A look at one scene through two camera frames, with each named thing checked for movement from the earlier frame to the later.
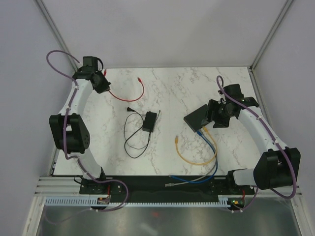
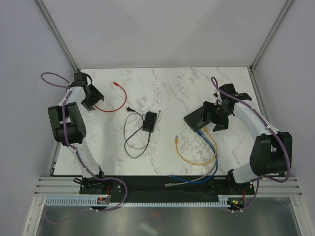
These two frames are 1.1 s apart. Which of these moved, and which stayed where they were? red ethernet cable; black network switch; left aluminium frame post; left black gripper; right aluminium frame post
Moved: left black gripper; red ethernet cable
Stayed: right aluminium frame post; left aluminium frame post; black network switch
